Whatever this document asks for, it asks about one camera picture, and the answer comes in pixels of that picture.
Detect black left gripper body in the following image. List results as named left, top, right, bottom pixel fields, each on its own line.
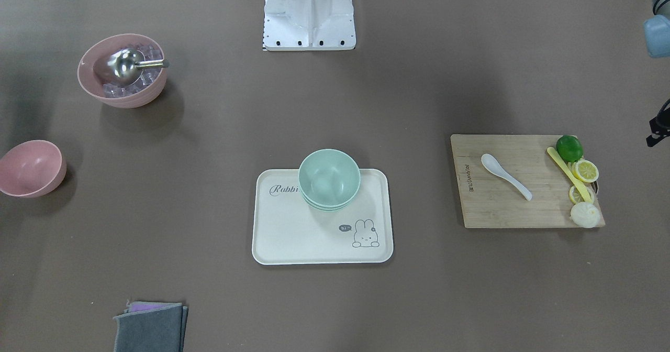
left=646, top=99, right=669, bottom=148

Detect white ceramic spoon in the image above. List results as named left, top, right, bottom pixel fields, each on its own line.
left=481, top=153, right=533, bottom=201

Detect small pink bowl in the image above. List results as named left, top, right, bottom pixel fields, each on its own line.
left=1, top=140, right=67, bottom=199

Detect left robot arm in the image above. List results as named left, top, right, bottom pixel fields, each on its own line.
left=643, top=0, right=669, bottom=147

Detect large pink bowl with ice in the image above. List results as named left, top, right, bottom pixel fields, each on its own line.
left=76, top=33, right=170, bottom=108

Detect lemon slice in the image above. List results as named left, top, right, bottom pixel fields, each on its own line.
left=568, top=185, right=596, bottom=204
left=570, top=159, right=600, bottom=183

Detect green lime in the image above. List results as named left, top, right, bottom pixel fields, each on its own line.
left=555, top=135, right=584, bottom=162

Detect yellow plastic knife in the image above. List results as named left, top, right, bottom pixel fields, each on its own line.
left=546, top=147, right=595, bottom=203

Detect white onion half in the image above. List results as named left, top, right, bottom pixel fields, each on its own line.
left=569, top=202, right=601, bottom=228

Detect bamboo cutting board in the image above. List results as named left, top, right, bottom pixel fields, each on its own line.
left=450, top=134, right=577, bottom=229

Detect stacked green bowls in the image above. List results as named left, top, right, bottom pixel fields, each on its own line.
left=298, top=148, right=362, bottom=211

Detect cream rabbit tray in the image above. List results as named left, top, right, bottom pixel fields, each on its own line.
left=251, top=169, right=394, bottom=265

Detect grey folded cloth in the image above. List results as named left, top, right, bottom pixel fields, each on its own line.
left=114, top=305, right=188, bottom=351

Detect metal scoop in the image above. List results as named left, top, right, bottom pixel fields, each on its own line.
left=93, top=47, right=170, bottom=87

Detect purple cloth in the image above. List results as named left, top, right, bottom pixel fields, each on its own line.
left=124, top=301, right=183, bottom=313

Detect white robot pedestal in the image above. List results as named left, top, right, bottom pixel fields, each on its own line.
left=262, top=0, right=356, bottom=51

